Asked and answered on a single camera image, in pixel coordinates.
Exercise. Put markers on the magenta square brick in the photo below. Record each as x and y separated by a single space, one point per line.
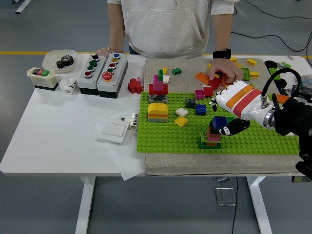
200 95

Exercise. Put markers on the grey emergency stop box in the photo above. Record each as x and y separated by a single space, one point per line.
114 84

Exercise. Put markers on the white pipe tee fitting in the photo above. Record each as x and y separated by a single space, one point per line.
69 86

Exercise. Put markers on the white wall switch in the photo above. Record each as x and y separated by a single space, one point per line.
112 131

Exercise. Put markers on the metal under-table bracket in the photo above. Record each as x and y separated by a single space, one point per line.
221 179

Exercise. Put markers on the small yellow brick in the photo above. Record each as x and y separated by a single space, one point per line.
165 70

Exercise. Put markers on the grey flat brick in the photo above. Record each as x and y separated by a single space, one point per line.
157 120

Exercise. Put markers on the person's left hand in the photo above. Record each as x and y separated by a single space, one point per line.
226 68

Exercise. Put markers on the blue square brick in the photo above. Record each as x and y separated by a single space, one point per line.
200 110
219 121

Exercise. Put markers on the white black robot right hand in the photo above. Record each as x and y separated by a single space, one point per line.
243 100

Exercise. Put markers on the red cross brick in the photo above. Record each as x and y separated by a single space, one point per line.
134 85

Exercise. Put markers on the black electronic device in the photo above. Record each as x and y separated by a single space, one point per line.
302 89

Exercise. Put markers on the black under-table control box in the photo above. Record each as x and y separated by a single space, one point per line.
298 180

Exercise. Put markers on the black wristwatch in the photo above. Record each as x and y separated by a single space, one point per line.
221 53

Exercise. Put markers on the beige red-green switch box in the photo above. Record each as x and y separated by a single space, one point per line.
44 79

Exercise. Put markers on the grey green tool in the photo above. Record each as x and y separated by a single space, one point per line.
286 65

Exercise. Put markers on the tall pink brick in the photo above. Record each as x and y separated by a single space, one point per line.
158 85

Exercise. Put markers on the yellow dome brick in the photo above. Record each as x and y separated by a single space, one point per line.
157 107

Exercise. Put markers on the black square brick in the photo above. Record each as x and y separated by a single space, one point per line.
212 130

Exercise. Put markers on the translucent white bowl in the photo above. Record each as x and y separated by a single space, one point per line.
52 58

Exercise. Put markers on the white furniture foot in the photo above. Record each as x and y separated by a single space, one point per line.
23 6

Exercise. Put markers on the red slope brick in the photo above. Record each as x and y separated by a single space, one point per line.
225 79

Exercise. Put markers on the grey arch brick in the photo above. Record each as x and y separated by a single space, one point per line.
151 99

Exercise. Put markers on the salmon square brick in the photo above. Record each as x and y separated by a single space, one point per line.
209 134

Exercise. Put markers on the grey-brown mat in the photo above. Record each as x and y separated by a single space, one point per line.
219 165

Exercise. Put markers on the lime green long brick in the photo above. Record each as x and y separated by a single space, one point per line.
245 73

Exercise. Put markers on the light pink square brick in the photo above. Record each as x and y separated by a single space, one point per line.
214 139

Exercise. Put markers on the dark green frame brick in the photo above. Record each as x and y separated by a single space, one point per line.
201 145

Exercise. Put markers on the dark grey brick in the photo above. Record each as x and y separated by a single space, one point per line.
190 104

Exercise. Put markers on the dark green long brick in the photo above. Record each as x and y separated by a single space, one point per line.
230 119

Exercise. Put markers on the small white brick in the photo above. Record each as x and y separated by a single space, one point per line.
166 78

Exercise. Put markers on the white square plate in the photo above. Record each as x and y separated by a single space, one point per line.
181 112

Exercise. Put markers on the orange thin brick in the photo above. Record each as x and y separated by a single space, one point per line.
157 115

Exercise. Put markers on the person's right forearm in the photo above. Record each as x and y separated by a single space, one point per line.
116 26

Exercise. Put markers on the person's right hand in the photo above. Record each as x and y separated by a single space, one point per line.
103 52

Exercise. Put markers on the orange long plate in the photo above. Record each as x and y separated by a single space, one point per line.
202 78

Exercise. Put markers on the person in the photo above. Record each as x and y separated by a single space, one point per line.
165 24

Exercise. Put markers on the amber yellow brick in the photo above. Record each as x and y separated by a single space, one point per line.
239 65

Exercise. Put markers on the person's left forearm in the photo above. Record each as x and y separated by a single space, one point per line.
221 31

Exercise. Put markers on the white table leg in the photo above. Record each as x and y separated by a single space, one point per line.
259 207
85 207

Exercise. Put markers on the red square brick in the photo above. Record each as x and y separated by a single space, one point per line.
215 83
208 92

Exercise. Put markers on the red wide brick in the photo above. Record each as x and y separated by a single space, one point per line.
151 90

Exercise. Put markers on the green studded baseplate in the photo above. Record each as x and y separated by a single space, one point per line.
165 141

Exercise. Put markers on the grey four-button box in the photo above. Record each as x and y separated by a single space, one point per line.
85 84

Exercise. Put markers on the white labelled cylinder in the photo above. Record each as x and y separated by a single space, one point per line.
133 122

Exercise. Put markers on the yellow square plate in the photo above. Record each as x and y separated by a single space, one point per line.
180 122

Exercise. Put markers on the small green tall brick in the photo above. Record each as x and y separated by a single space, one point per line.
161 74

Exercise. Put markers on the dark metal gear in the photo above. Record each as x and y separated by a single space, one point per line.
64 62

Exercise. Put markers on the white paper sheet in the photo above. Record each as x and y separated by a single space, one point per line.
124 161

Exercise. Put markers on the metal floor box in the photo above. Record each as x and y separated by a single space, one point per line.
224 196

